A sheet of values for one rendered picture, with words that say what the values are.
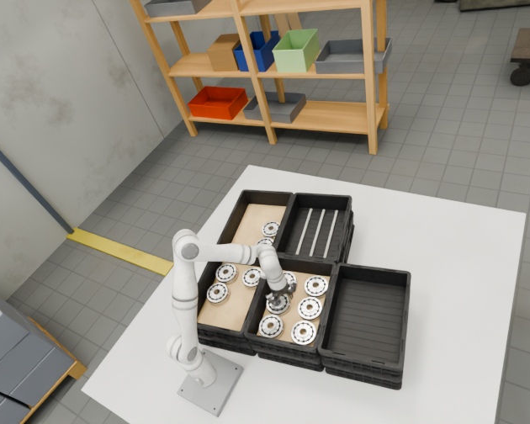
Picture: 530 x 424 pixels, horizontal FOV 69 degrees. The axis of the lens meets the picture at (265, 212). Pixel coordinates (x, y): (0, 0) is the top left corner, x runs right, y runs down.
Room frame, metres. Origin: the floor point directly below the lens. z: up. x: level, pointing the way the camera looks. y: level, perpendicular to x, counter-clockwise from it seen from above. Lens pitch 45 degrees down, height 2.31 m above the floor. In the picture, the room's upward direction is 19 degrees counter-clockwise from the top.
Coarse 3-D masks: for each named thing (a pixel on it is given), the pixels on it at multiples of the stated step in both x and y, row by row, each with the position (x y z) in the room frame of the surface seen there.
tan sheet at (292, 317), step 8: (304, 280) 0.99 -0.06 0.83; (328, 280) 0.95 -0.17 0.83; (296, 288) 0.96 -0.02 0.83; (304, 288) 0.95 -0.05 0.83; (288, 296) 0.94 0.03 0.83; (296, 296) 0.92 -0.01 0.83; (304, 296) 0.91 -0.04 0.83; (296, 304) 0.89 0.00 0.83; (264, 312) 0.90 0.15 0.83; (288, 312) 0.86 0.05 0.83; (296, 312) 0.85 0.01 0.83; (288, 320) 0.83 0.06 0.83; (296, 320) 0.82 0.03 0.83; (288, 328) 0.79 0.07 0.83; (288, 336) 0.76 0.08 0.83
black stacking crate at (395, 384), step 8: (408, 312) 0.69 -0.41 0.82; (328, 368) 0.61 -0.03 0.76; (336, 368) 0.59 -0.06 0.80; (344, 368) 0.57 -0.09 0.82; (344, 376) 0.58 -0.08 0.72; (352, 376) 0.56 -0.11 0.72; (360, 376) 0.54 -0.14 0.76; (368, 376) 0.52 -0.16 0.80; (376, 376) 0.51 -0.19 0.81; (376, 384) 0.51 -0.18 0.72; (384, 384) 0.50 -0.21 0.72; (392, 384) 0.49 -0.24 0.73; (400, 384) 0.48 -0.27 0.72
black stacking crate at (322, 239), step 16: (304, 208) 1.42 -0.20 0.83; (320, 208) 1.37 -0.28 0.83; (336, 208) 1.33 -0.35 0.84; (288, 224) 1.28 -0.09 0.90; (304, 224) 1.31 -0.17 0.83; (336, 224) 1.24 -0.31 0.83; (288, 240) 1.24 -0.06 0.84; (304, 240) 1.21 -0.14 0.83; (320, 240) 1.18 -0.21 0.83; (336, 240) 1.15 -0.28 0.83; (320, 256) 1.09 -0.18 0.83
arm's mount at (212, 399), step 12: (204, 348) 0.89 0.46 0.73; (216, 360) 0.81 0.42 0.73; (228, 360) 0.80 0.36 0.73; (228, 372) 0.75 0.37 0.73; (240, 372) 0.73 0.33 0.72; (192, 384) 0.75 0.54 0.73; (216, 384) 0.71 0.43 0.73; (228, 384) 0.70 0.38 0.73; (192, 396) 0.70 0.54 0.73; (204, 396) 0.68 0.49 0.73; (216, 396) 0.67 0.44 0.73; (228, 396) 0.66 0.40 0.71; (204, 408) 0.64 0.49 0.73; (216, 408) 0.62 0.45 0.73
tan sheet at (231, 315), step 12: (240, 264) 1.20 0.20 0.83; (240, 276) 1.13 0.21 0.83; (228, 288) 1.09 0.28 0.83; (240, 288) 1.07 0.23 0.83; (228, 300) 1.02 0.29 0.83; (240, 300) 1.00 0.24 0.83; (204, 312) 1.00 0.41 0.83; (216, 312) 0.98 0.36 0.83; (228, 312) 0.96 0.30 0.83; (240, 312) 0.94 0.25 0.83; (216, 324) 0.92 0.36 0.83; (228, 324) 0.91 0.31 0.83; (240, 324) 0.89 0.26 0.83
